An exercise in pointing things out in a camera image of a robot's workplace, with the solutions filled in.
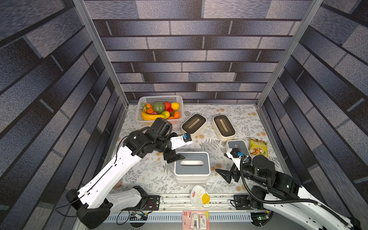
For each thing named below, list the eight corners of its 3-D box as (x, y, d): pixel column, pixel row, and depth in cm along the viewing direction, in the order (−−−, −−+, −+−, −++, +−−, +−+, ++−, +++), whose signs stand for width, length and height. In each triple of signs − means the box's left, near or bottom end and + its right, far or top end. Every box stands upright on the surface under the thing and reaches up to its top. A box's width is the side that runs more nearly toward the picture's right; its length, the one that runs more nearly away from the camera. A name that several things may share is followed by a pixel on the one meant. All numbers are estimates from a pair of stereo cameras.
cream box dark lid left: (179, 131, 105) (178, 126, 100) (196, 116, 114) (196, 111, 109) (191, 141, 99) (191, 136, 94) (208, 125, 108) (209, 120, 103)
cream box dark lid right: (215, 142, 99) (216, 137, 94) (211, 120, 112) (213, 114, 107) (235, 142, 99) (238, 137, 94) (229, 120, 112) (231, 114, 107)
